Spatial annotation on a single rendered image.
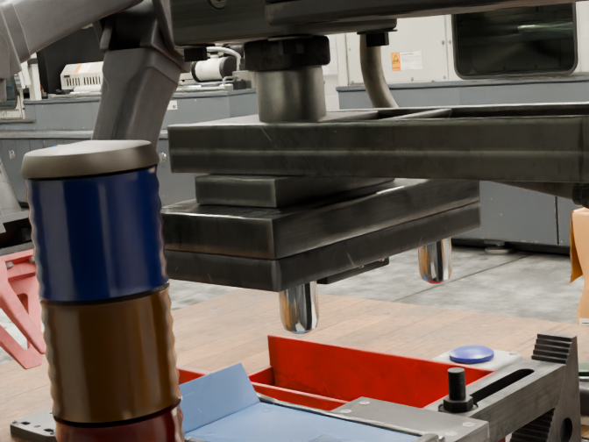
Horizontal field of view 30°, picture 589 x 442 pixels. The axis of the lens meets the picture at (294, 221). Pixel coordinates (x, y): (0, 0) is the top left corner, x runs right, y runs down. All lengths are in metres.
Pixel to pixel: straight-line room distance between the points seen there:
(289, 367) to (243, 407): 0.28
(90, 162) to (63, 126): 8.88
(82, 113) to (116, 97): 7.88
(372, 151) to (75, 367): 0.24
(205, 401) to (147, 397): 0.40
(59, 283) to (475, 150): 0.23
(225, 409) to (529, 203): 5.26
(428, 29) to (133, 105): 5.29
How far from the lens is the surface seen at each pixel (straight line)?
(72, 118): 9.05
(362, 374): 0.95
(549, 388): 0.81
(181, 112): 7.88
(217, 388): 0.72
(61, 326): 0.31
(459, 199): 0.64
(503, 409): 0.76
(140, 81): 1.03
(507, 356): 1.00
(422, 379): 0.91
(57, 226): 0.30
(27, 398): 1.12
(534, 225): 5.94
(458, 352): 0.99
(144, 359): 0.31
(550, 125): 0.46
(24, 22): 0.92
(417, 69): 6.32
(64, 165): 0.30
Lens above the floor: 1.22
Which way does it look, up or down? 9 degrees down
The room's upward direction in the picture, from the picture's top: 5 degrees counter-clockwise
